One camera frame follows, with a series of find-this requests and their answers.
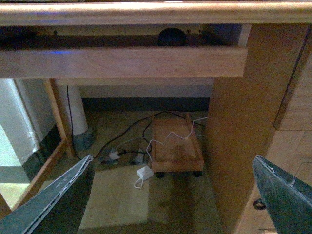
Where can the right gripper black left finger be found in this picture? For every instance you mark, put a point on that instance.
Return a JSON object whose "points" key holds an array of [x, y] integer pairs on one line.
{"points": [[58, 208]]}

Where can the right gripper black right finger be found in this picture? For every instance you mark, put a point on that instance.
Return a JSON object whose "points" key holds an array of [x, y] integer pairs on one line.
{"points": [[288, 199]]}

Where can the black computer mouse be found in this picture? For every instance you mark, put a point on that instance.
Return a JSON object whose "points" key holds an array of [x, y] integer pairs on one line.
{"points": [[171, 37]]}

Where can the white plug on strip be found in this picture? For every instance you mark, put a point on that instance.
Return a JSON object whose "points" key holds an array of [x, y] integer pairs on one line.
{"points": [[113, 155]]}

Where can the white pipe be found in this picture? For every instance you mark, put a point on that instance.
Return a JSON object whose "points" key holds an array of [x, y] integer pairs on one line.
{"points": [[76, 111]]}

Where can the white power adapter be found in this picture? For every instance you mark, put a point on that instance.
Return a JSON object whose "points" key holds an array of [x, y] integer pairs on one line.
{"points": [[145, 173]]}

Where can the wooden rolling platform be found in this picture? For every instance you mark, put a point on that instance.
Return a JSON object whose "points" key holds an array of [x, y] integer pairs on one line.
{"points": [[174, 147]]}

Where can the wooden keyboard tray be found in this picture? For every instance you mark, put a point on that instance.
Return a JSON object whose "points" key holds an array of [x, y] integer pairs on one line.
{"points": [[125, 62]]}

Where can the wooden desk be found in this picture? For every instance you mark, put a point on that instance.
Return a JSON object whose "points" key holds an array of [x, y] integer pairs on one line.
{"points": [[242, 109]]}

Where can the metal drawer handle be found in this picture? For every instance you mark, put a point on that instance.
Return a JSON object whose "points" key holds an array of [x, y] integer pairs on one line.
{"points": [[259, 204]]}

